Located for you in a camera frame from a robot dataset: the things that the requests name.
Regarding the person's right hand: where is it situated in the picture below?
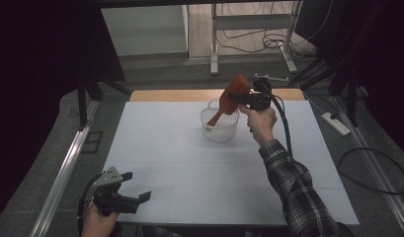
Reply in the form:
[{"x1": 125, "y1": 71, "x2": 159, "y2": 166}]
[{"x1": 238, "y1": 104, "x2": 279, "y2": 147}]

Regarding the black looped floor cable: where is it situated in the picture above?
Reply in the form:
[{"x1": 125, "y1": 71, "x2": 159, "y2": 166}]
[{"x1": 336, "y1": 147, "x2": 404, "y2": 196}]

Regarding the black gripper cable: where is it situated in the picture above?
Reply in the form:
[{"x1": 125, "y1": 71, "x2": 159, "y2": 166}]
[
  {"x1": 260, "y1": 81, "x2": 293, "y2": 156},
  {"x1": 76, "y1": 173, "x2": 104, "y2": 237}
]

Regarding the tangle of black floor cables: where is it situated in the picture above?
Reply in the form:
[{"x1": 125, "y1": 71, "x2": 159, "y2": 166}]
[{"x1": 220, "y1": 1, "x2": 317, "y2": 60}]

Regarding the white table mat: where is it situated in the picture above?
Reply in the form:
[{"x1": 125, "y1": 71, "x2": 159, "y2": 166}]
[{"x1": 103, "y1": 100, "x2": 361, "y2": 227}]

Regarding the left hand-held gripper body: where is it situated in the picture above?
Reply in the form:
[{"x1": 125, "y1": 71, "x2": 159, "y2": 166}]
[{"x1": 91, "y1": 166, "x2": 140, "y2": 217}]

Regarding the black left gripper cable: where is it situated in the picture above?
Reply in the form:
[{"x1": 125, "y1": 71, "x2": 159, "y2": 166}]
[{"x1": 76, "y1": 173, "x2": 104, "y2": 237}]

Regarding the white cabinet panel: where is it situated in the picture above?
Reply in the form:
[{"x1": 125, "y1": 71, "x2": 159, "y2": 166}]
[{"x1": 100, "y1": 4, "x2": 190, "y2": 57}]

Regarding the person's left hand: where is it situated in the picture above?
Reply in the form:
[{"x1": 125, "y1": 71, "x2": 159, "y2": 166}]
[{"x1": 81, "y1": 203, "x2": 121, "y2": 237}]

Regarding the black metal stand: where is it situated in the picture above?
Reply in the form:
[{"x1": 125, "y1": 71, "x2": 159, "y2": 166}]
[
  {"x1": 76, "y1": 70, "x2": 133, "y2": 131},
  {"x1": 287, "y1": 57, "x2": 370, "y2": 128}
]

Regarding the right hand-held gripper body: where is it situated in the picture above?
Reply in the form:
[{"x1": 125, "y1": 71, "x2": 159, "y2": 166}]
[{"x1": 245, "y1": 74, "x2": 289, "y2": 112}]

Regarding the white plastic basket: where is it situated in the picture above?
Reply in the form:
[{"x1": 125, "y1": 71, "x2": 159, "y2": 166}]
[{"x1": 200, "y1": 98, "x2": 241, "y2": 143}]

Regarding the wooden spatula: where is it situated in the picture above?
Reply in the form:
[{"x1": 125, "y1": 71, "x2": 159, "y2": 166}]
[{"x1": 206, "y1": 73, "x2": 253, "y2": 127}]

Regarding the aluminium floor rail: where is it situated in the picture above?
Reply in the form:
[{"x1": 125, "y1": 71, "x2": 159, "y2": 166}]
[
  {"x1": 331, "y1": 95, "x2": 404, "y2": 235},
  {"x1": 29, "y1": 100, "x2": 101, "y2": 237}
]

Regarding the dark floor socket plate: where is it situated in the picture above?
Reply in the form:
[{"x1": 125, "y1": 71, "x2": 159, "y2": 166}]
[{"x1": 80, "y1": 130, "x2": 105, "y2": 155}]

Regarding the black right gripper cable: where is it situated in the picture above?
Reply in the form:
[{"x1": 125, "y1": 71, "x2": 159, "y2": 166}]
[{"x1": 260, "y1": 81, "x2": 293, "y2": 156}]

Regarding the white metal desk frame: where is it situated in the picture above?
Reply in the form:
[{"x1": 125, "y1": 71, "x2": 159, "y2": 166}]
[{"x1": 209, "y1": 0, "x2": 303, "y2": 77}]

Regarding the black curtain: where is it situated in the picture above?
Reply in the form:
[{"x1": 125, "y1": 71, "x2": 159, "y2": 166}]
[
  {"x1": 0, "y1": 0, "x2": 126, "y2": 228},
  {"x1": 294, "y1": 0, "x2": 404, "y2": 159}
]

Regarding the white power strip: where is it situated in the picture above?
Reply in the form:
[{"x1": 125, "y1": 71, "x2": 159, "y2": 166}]
[{"x1": 321, "y1": 112, "x2": 352, "y2": 137}]

